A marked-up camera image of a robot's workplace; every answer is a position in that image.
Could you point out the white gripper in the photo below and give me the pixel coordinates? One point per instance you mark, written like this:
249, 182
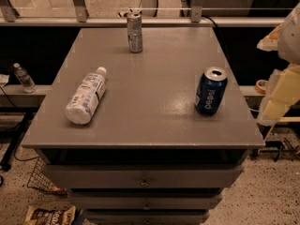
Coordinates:
291, 41

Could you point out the blue pepsi can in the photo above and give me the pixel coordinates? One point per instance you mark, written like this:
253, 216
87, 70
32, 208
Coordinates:
210, 90

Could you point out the silver energy drink can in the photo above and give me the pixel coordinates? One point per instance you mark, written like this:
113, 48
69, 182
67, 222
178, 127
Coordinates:
134, 32

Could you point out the white blue plastic bottle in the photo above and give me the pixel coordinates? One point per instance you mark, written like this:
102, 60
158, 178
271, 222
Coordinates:
84, 102

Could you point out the small clear water bottle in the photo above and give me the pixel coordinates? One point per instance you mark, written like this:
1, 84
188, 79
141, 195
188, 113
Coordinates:
24, 78

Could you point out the roll of tape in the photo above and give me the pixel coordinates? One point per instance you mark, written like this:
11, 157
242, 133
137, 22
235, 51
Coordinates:
260, 86

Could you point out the yellow metal stand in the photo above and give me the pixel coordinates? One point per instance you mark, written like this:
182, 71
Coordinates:
282, 120

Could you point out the grey drawer cabinet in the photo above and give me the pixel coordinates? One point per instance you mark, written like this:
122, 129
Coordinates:
147, 157

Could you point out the snack bag on floor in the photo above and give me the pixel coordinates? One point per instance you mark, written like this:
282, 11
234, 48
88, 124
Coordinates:
39, 216

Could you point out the wire basket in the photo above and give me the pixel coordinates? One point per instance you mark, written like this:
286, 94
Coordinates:
41, 182

